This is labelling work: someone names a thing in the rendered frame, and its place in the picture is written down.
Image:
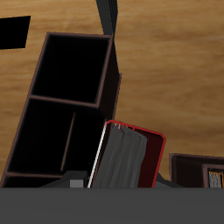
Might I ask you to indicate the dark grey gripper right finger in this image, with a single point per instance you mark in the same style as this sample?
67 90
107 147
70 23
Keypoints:
162 183

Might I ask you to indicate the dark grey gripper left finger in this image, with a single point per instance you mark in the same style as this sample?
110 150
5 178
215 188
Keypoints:
77 176

